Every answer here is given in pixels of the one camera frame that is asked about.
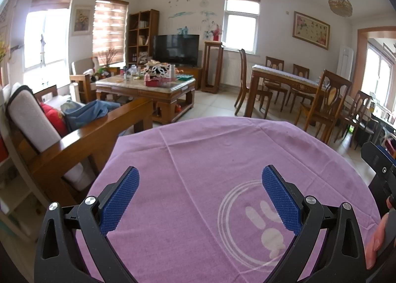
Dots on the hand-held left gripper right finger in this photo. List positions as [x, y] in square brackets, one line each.
[283, 199]

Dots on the red flower pot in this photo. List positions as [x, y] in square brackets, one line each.
[216, 36]

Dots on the striped roller blind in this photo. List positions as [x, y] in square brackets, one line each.
[109, 29]

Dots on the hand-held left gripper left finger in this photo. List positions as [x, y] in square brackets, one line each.
[119, 199]

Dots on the white wall radiator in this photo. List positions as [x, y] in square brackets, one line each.
[232, 72]

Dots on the red box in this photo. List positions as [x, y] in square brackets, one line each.
[154, 82]

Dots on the wooden door frame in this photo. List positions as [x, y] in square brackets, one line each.
[360, 53]

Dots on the white standing air conditioner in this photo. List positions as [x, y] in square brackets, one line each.
[345, 63]

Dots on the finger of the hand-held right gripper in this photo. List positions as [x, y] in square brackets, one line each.
[372, 156]

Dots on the person's right hand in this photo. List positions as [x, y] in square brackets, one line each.
[376, 242]

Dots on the white framed window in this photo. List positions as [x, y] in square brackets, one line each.
[241, 32]

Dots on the flat screen television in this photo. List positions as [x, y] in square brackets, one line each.
[176, 50]

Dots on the tall wooden plant stand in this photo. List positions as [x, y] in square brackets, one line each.
[213, 66]

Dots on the wooden television cabinet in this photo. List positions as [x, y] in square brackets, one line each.
[193, 74]

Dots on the purple tablecloth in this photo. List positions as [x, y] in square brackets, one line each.
[191, 162]

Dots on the wooden bookshelf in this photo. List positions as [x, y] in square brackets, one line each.
[136, 35]

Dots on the green tray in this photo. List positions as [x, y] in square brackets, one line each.
[185, 77]

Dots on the vase of dry branches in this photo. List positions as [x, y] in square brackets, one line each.
[109, 58]

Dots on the wooden coffee table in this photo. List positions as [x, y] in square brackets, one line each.
[145, 91]

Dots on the large bright window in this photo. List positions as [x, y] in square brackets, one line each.
[46, 38]

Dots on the beige armchair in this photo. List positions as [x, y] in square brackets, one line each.
[83, 66]

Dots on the wooden dining chair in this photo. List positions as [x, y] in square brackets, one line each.
[274, 64]
[359, 106]
[300, 70]
[243, 69]
[335, 91]

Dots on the white shelf unit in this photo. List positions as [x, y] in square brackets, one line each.
[14, 165]

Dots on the wooden sofa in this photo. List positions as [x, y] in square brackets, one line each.
[108, 128]

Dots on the white sofa cushion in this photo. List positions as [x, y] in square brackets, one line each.
[31, 115]

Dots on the white bottle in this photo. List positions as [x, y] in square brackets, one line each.
[172, 72]

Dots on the wooden dining table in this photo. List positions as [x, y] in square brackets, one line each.
[278, 75]

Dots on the red pillow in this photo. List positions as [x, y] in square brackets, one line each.
[52, 117]

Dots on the white lattice basket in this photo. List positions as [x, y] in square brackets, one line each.
[159, 69]

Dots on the side room window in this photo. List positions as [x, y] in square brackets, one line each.
[380, 75]

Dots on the blue cloth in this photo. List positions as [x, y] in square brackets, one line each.
[89, 112]

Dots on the yellow flower bunch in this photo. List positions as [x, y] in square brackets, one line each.
[3, 50]

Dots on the flower picture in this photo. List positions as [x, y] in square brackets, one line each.
[82, 21]

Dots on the wide framed picture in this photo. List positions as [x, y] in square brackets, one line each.
[311, 30]

